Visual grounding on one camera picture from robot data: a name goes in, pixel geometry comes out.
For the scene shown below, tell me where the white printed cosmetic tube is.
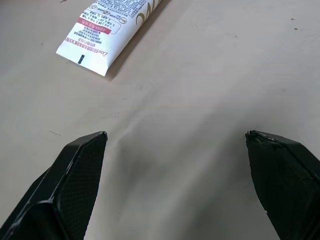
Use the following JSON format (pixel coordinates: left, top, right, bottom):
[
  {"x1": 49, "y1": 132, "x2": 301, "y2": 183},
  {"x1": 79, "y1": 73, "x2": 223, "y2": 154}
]
[{"x1": 55, "y1": 0, "x2": 173, "y2": 77}]

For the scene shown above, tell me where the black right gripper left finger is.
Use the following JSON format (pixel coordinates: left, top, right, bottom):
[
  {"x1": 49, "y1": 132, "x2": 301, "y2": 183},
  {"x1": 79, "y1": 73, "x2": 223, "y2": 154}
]
[{"x1": 0, "y1": 130, "x2": 109, "y2": 240}]

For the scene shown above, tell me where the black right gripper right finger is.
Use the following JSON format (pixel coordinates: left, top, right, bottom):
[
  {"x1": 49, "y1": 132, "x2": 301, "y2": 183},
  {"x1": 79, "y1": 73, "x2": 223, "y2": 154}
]
[{"x1": 244, "y1": 129, "x2": 320, "y2": 240}]

